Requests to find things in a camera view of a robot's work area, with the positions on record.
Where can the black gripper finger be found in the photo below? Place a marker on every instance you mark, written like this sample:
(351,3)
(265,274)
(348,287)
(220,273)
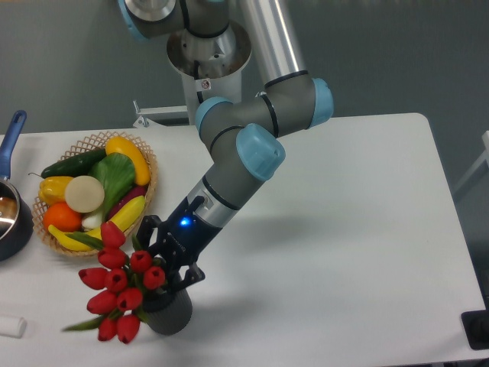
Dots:
(177,282)
(143,236)

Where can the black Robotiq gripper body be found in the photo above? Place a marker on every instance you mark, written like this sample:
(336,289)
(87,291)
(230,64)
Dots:
(188,230)

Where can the red tulip bouquet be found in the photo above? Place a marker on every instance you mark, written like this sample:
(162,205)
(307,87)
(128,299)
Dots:
(123,283)

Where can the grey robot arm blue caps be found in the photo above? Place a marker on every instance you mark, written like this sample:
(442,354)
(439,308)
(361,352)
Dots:
(250,86)

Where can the dark grey ribbed vase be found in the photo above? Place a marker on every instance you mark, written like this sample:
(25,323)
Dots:
(168,313)

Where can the yellow banana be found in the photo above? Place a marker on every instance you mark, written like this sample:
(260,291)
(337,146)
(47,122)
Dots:
(126,219)

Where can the purple eggplant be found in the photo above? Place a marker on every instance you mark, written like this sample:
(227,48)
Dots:
(131,194)

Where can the green bok choy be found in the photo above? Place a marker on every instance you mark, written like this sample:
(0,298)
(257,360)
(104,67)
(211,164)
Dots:
(116,173)

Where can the beige round disc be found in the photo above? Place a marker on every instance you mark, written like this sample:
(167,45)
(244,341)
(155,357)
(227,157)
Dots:
(84,194)

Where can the yellow squash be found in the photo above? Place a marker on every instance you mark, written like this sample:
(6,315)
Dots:
(121,145)

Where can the green cucumber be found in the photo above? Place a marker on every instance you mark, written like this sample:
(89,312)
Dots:
(74,166)

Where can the orange fruit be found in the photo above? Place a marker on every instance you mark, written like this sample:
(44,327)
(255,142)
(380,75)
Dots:
(62,217)

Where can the woven wicker basket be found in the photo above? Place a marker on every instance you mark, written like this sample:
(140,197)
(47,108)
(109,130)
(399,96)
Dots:
(90,143)

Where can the yellow bell pepper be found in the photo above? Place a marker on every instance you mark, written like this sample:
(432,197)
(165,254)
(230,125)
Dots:
(52,189)

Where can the white cylinder object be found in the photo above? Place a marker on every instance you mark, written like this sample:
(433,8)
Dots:
(12,326)

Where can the black device at table edge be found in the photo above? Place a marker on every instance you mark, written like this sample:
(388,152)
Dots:
(475,324)

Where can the white furniture leg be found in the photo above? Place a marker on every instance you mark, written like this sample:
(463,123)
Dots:
(474,173)

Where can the dark saucepan blue handle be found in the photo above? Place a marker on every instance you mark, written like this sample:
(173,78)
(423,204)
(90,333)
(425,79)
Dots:
(16,219)

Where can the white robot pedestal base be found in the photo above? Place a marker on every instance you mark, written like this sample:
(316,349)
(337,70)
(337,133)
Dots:
(207,66)

